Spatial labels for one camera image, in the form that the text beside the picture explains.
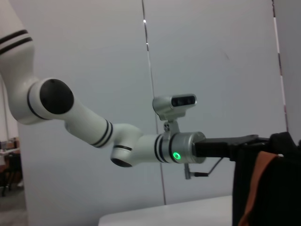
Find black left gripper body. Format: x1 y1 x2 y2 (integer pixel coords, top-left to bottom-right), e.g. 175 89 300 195
192 134 271 163

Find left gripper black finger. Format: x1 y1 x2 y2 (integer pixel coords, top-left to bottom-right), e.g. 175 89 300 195
257 136 275 149

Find black food bag orange handles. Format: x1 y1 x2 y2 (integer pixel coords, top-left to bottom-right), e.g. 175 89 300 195
231 131 301 226

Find white office desk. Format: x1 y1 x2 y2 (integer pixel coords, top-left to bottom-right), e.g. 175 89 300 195
0 147 22 157

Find left gripper cable with plug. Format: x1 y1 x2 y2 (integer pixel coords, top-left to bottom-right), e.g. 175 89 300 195
184 157 223 180

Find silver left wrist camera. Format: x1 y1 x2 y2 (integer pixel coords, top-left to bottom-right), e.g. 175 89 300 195
152 93 197 121

